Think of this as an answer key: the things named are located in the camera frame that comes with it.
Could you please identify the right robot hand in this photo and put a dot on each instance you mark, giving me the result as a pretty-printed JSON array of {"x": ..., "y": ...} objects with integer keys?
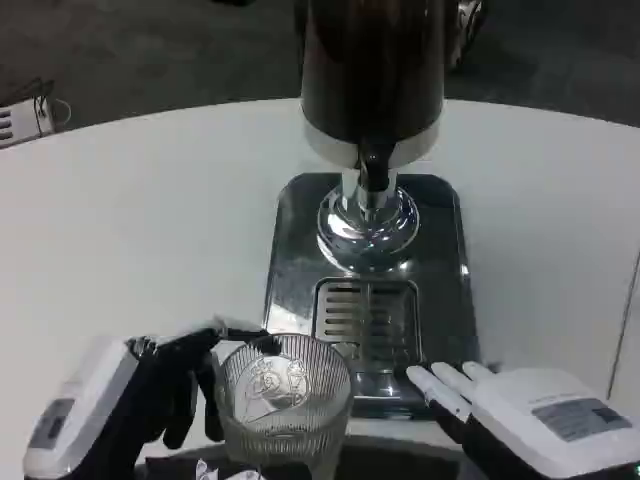
[{"x": 525, "y": 425}]

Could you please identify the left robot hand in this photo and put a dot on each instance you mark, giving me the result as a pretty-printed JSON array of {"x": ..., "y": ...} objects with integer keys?
[{"x": 125, "y": 395}]

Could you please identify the clear ribbed glass cup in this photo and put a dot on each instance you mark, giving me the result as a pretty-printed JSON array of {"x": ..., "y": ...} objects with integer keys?
[{"x": 286, "y": 395}]

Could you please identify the steel drip tray with grid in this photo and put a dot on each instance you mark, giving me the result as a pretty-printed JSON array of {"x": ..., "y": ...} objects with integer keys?
[{"x": 370, "y": 300}]

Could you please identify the dark drink dispenser with tap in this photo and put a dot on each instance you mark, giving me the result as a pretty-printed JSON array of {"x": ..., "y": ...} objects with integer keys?
[{"x": 372, "y": 125}]

